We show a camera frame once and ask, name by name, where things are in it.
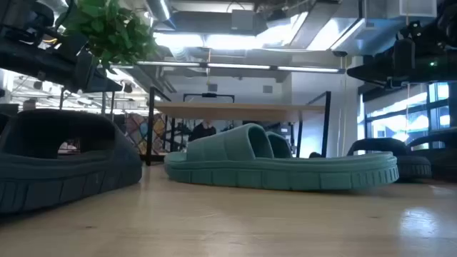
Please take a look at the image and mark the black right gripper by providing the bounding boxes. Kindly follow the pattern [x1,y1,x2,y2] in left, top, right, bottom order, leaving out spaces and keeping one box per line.
[346,37,418,89]

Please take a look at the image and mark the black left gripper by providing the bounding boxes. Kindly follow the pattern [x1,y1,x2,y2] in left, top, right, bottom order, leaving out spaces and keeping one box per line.
[73,49,124,94]

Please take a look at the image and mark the wooden shelf black metal legs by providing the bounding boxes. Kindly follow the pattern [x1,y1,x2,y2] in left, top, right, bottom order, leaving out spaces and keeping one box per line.
[146,86,332,167]

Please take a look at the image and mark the green artificial plant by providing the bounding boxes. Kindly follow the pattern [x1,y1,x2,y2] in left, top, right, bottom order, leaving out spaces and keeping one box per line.
[56,0,160,71]

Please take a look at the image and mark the colourful patchwork panel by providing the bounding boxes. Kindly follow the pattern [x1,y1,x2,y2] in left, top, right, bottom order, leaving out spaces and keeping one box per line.
[123,113,168,156]

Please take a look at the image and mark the person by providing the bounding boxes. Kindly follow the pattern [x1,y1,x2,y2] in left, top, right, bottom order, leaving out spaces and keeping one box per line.
[188,120,218,143]

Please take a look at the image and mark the long ceiling light bar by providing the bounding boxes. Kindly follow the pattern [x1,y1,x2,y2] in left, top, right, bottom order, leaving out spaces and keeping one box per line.
[137,60,346,75]

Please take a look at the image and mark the silver ventilation duct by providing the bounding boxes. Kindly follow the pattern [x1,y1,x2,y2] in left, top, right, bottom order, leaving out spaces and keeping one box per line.
[144,0,176,30]

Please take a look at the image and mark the distant black metal frame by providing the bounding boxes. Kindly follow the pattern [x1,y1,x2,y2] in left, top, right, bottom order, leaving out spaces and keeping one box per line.
[183,92,236,104]

